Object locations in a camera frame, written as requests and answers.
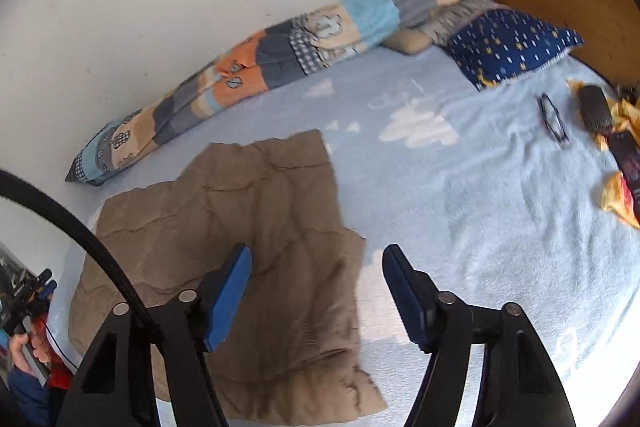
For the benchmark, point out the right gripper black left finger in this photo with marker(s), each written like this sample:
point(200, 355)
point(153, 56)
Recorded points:
point(193, 324)

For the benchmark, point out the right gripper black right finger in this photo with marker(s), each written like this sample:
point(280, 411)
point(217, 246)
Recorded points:
point(443, 327)

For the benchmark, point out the brown puffer hooded jacket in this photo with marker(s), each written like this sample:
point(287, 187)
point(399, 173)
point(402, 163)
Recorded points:
point(292, 357)

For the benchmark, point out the left forearm blue sleeve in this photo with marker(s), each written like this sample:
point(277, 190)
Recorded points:
point(32, 399)

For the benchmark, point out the person's left hand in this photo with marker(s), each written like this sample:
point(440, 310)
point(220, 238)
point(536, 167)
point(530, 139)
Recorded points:
point(31, 353)

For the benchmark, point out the light blue cloud bedsheet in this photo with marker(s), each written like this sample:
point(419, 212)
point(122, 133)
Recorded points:
point(476, 193)

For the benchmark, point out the black eyeglasses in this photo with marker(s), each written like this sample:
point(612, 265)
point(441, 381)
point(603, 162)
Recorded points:
point(552, 119)

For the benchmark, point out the dark smartphone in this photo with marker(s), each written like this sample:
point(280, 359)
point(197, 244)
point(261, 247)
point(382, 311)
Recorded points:
point(625, 150)

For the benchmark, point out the yellow cloth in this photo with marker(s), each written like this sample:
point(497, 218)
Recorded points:
point(625, 113)

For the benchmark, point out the navy star pillow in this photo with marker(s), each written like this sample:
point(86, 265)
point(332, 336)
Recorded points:
point(505, 45)

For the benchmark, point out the patchwork colourful duvet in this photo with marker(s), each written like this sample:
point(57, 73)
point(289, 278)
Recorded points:
point(269, 59)

